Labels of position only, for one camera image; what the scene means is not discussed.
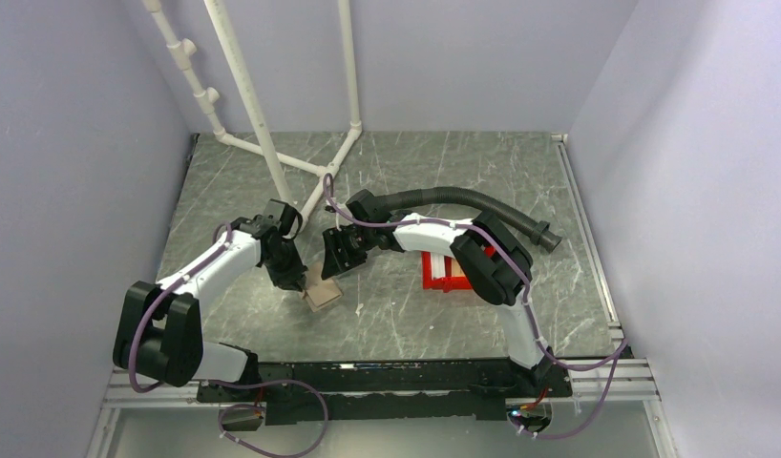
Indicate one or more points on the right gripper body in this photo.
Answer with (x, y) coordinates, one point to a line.
(368, 232)

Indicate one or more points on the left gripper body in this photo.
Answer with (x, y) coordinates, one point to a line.
(276, 265)

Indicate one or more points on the beige card holder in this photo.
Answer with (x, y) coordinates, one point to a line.
(319, 293)

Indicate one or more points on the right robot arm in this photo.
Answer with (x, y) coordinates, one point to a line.
(496, 265)

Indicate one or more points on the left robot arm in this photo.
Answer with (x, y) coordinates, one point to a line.
(159, 339)

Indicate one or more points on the white card stack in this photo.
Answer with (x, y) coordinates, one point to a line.
(439, 266)

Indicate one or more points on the red plastic bin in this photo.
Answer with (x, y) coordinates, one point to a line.
(457, 279)

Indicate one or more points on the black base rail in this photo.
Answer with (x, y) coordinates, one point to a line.
(377, 390)

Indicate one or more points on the white PVC pipe frame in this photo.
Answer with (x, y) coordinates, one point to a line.
(181, 51)

